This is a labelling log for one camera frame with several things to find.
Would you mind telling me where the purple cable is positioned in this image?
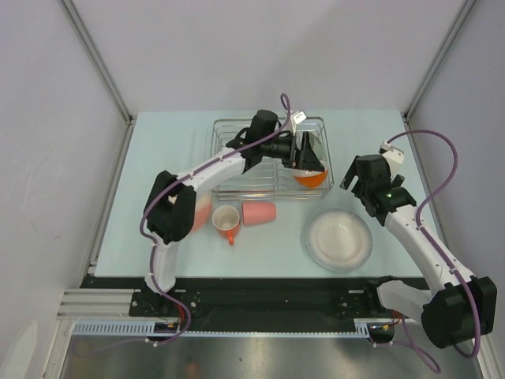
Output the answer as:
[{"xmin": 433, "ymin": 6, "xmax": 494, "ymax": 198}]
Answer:
[
  {"xmin": 70, "ymin": 93, "xmax": 295, "ymax": 355},
  {"xmin": 370, "ymin": 129, "xmax": 486, "ymax": 374}
]

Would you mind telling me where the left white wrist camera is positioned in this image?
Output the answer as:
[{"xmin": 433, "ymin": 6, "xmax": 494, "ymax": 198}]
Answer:
[{"xmin": 285, "ymin": 111, "xmax": 307, "ymax": 135}]

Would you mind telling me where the aluminium front rail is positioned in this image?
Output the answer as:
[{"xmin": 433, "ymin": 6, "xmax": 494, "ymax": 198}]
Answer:
[{"xmin": 57, "ymin": 289, "xmax": 134, "ymax": 320}]

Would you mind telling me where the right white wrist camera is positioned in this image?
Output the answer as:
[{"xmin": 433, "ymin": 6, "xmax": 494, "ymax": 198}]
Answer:
[{"xmin": 380, "ymin": 140, "xmax": 405, "ymax": 178}]

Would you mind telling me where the white and orange bowl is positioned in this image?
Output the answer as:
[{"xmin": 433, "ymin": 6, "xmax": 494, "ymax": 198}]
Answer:
[{"xmin": 294, "ymin": 169, "xmax": 328, "ymax": 189}]

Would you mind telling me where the beige and pink floral plate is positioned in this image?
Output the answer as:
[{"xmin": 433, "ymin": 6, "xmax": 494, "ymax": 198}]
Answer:
[{"xmin": 191, "ymin": 193, "xmax": 212, "ymax": 232}]

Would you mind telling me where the right aluminium frame post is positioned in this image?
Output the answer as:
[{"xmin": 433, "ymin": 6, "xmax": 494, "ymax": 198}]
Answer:
[{"xmin": 406, "ymin": 0, "xmax": 477, "ymax": 115}]

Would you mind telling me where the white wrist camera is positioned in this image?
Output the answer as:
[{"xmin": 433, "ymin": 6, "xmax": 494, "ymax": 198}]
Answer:
[
  {"xmin": 285, "ymin": 111, "xmax": 307, "ymax": 135},
  {"xmin": 380, "ymin": 140, "xmax": 405, "ymax": 178}
]

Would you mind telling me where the left aluminium frame post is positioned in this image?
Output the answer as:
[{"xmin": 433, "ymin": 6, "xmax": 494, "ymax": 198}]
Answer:
[{"xmin": 58, "ymin": 0, "xmax": 133, "ymax": 124}]

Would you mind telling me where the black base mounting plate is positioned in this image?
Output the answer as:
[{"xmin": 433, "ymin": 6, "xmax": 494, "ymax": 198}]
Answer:
[{"xmin": 78, "ymin": 276, "xmax": 435, "ymax": 332}]

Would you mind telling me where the aluminium frame post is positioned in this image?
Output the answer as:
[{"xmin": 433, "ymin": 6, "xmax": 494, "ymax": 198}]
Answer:
[
  {"xmin": 58, "ymin": 0, "xmax": 133, "ymax": 124},
  {"xmin": 406, "ymin": 0, "xmax": 477, "ymax": 115}
]

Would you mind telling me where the orange mug white inside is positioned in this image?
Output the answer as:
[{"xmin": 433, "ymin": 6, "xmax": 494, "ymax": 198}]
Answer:
[{"xmin": 211, "ymin": 205, "xmax": 241, "ymax": 246}]

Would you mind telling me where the large white grey-rimmed plate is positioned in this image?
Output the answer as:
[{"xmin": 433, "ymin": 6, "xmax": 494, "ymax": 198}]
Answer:
[{"xmin": 303, "ymin": 208, "xmax": 373, "ymax": 272}]

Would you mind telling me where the pink plastic cup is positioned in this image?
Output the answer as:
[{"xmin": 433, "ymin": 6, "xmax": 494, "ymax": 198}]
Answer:
[{"xmin": 241, "ymin": 201, "xmax": 277, "ymax": 226}]

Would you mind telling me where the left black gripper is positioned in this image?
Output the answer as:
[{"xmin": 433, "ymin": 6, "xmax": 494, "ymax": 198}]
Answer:
[{"xmin": 260, "ymin": 132, "xmax": 324, "ymax": 173}]

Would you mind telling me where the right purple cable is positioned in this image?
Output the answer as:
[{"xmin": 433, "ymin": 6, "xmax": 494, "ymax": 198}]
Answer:
[{"xmin": 370, "ymin": 129, "xmax": 486, "ymax": 374}]

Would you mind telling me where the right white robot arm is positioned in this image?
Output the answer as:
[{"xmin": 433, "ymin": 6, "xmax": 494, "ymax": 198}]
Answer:
[{"xmin": 340, "ymin": 152, "xmax": 497, "ymax": 348}]

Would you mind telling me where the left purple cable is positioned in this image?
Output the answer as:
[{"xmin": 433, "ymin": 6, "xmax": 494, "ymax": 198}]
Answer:
[{"xmin": 70, "ymin": 93, "xmax": 295, "ymax": 355}]

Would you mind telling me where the white slotted cable duct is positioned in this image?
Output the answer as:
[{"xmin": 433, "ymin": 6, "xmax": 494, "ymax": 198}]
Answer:
[{"xmin": 73, "ymin": 319, "xmax": 393, "ymax": 339}]

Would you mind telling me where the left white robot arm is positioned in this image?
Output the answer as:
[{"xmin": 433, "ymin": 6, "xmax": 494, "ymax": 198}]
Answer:
[{"xmin": 139, "ymin": 110, "xmax": 325, "ymax": 316}]

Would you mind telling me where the metal wire dish rack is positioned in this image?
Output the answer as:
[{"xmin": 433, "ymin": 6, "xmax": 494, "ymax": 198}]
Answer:
[{"xmin": 212, "ymin": 117, "xmax": 335, "ymax": 201}]

